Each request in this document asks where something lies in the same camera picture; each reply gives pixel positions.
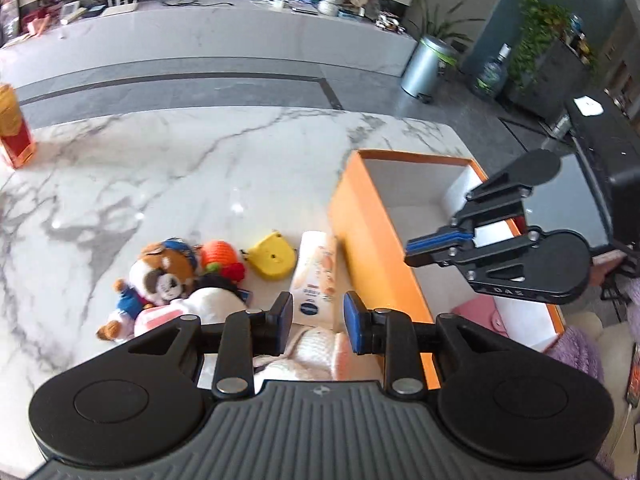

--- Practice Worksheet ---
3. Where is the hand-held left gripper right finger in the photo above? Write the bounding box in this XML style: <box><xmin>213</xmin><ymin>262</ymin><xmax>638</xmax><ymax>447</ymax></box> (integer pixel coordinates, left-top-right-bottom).
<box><xmin>342</xmin><ymin>291</ymin><xmax>506</xmax><ymax>396</ymax></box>

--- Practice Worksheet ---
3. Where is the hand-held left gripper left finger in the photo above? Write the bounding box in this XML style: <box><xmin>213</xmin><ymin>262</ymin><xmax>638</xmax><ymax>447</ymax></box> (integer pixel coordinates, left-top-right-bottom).
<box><xmin>127</xmin><ymin>291</ymin><xmax>295</xmax><ymax>396</ymax></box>

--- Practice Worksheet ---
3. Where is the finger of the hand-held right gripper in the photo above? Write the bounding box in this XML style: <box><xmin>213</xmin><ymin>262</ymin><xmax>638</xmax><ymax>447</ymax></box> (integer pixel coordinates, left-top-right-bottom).
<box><xmin>404</xmin><ymin>227</ymin><xmax>546</xmax><ymax>291</ymax></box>
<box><xmin>407</xmin><ymin>172</ymin><xmax>533</xmax><ymax>251</ymax></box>

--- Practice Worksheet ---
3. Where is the cream crochet doll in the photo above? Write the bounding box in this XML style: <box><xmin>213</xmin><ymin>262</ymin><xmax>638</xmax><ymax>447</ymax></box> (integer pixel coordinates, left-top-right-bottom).
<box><xmin>252</xmin><ymin>325</ymin><xmax>353</xmax><ymax>382</ymax></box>

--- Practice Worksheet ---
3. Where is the white lotion tube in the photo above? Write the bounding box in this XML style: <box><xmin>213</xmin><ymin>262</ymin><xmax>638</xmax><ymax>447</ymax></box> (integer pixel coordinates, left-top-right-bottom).
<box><xmin>289</xmin><ymin>230</ymin><xmax>340</xmax><ymax>328</ymax></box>

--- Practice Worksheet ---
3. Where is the orange cardboard box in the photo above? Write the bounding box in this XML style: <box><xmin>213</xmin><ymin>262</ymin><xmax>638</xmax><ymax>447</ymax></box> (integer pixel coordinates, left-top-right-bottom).
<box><xmin>327</xmin><ymin>149</ymin><xmax>568</xmax><ymax>391</ymax></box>

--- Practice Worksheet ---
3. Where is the yellow tape measure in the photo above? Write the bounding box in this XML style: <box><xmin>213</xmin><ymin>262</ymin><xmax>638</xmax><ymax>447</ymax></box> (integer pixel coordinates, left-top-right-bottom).
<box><xmin>240</xmin><ymin>230</ymin><xmax>297</xmax><ymax>281</ymax></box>

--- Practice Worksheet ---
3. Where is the pink card wallet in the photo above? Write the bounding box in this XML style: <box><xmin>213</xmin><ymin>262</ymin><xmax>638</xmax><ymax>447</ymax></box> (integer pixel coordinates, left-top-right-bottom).
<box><xmin>452</xmin><ymin>294</ymin><xmax>506</xmax><ymax>333</ymax></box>

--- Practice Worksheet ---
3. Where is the white pink striped plush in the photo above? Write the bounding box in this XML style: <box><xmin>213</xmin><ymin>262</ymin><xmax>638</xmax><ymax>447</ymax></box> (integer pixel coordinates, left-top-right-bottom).
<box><xmin>134</xmin><ymin>285</ymin><xmax>251</xmax><ymax>341</ymax></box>

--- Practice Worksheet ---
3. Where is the orange crochet toy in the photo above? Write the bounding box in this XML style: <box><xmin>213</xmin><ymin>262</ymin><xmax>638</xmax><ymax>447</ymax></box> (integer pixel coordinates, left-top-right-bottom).
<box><xmin>199</xmin><ymin>240</ymin><xmax>247</xmax><ymax>281</ymax></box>

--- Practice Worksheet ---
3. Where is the brown raccoon plush toy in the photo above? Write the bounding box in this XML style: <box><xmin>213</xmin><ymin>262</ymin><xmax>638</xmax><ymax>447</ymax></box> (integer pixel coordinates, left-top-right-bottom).
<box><xmin>96</xmin><ymin>239</ymin><xmax>201</xmax><ymax>343</ymax></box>

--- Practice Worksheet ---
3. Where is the person's right forearm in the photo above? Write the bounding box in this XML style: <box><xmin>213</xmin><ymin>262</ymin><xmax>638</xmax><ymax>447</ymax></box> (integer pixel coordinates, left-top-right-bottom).
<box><xmin>545</xmin><ymin>280</ymin><xmax>640</xmax><ymax>480</ymax></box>

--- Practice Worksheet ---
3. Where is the grey trash can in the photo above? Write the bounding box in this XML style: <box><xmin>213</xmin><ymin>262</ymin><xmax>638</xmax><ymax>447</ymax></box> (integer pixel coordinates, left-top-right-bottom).
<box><xmin>401</xmin><ymin>35</ymin><xmax>458</xmax><ymax>103</ymax></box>

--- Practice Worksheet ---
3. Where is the clear water jug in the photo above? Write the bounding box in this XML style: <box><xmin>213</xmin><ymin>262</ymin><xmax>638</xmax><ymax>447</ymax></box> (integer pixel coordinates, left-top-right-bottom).
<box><xmin>475</xmin><ymin>42</ymin><xmax>512</xmax><ymax>98</ymax></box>

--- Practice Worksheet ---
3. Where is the dark grey cabinet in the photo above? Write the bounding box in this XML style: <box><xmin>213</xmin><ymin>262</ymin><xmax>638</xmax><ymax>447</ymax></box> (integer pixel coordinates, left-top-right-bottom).
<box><xmin>502</xmin><ymin>35</ymin><xmax>608</xmax><ymax>121</ymax></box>

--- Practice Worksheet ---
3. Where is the long-leaf potted plant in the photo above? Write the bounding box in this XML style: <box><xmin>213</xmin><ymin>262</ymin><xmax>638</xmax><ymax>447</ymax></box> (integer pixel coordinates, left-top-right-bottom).
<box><xmin>407</xmin><ymin>0</ymin><xmax>476</xmax><ymax>53</ymax></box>

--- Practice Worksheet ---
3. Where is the black and white toy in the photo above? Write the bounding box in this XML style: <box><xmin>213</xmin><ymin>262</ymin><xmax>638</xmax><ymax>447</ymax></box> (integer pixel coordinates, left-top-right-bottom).
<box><xmin>375</xmin><ymin>12</ymin><xmax>406</xmax><ymax>33</ymax></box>

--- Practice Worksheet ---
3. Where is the green trailing plant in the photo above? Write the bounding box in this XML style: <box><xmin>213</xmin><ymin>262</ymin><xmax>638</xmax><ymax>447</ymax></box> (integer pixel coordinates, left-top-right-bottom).
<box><xmin>510</xmin><ymin>0</ymin><xmax>598</xmax><ymax>91</ymax></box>

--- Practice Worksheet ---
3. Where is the white marble television console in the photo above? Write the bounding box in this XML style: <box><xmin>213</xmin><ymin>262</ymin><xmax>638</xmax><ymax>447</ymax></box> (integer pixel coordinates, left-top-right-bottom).
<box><xmin>0</xmin><ymin>0</ymin><xmax>421</xmax><ymax>88</ymax></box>

